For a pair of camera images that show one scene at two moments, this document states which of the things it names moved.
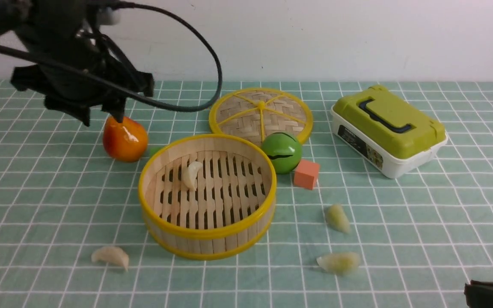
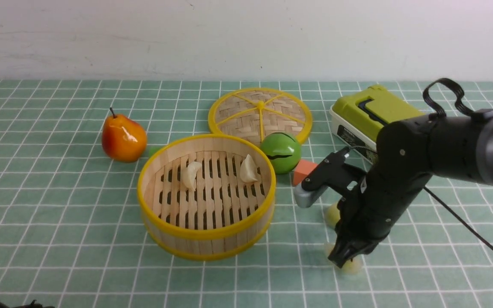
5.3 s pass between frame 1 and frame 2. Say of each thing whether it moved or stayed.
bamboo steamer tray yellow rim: stayed
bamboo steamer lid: stayed
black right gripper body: moved
